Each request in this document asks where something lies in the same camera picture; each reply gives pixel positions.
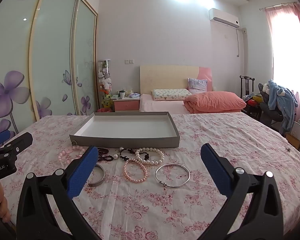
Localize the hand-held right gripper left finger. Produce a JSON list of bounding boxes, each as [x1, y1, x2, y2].
[[16, 145, 99, 240]]

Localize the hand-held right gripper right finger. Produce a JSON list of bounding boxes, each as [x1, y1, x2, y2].
[[200, 144, 284, 240]]

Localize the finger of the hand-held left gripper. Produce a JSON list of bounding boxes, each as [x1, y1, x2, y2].
[[0, 129, 10, 147], [4, 132, 33, 154]]

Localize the wide silver cuff bangle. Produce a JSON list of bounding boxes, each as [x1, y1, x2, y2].
[[88, 164, 106, 187]]

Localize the large pink bead bracelet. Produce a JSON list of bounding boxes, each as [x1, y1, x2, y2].
[[57, 146, 87, 165]]

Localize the dark red bead bracelet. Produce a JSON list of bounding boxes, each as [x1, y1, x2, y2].
[[96, 147, 114, 162]]

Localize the black cord pearl bracelet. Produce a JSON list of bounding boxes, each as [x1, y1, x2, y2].
[[112, 147, 135, 161]]

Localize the small pink pearl bracelet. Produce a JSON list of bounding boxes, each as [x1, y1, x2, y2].
[[123, 158, 148, 182]]

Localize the thin silver bangle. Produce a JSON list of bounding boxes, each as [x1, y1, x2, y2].
[[155, 163, 191, 187]]

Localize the grey shallow cardboard box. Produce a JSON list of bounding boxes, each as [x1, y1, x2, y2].
[[69, 112, 180, 148]]

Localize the white pearl bracelet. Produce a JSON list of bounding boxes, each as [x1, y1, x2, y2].
[[135, 147, 165, 165]]

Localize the person's left hand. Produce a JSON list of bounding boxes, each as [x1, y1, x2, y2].
[[0, 181, 12, 222]]

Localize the folded salmon quilt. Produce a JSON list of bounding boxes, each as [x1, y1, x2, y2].
[[184, 91, 247, 114]]

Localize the colourful plush toys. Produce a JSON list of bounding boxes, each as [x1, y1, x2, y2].
[[247, 96, 263, 108]]

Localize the pink nightstand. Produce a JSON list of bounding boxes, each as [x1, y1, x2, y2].
[[112, 94, 141, 112]]

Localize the grey office chair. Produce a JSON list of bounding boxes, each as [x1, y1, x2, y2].
[[258, 83, 290, 130]]

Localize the pink mattress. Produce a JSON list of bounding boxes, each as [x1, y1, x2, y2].
[[139, 94, 242, 117]]

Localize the small lilac pillow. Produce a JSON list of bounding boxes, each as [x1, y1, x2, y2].
[[187, 78, 208, 92]]

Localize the patterned flat pillow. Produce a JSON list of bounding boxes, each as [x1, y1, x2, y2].
[[151, 88, 192, 101]]

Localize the dark wooden chair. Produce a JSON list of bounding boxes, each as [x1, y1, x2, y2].
[[239, 75, 262, 120]]

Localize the floral sliding door wardrobe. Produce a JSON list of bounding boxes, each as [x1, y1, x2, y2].
[[0, 0, 100, 140]]

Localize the clear tube of plush toys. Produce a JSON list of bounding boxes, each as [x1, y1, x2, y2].
[[97, 59, 113, 110]]

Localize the blue plush robe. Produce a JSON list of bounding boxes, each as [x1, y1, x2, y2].
[[266, 79, 298, 133]]

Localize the beige and pink headboard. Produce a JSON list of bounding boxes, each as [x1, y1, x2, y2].
[[139, 65, 213, 95]]

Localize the pink curtain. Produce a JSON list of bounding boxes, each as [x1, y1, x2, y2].
[[264, 4, 300, 135]]

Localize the white air conditioner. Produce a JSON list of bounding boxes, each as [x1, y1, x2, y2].
[[209, 8, 241, 28]]

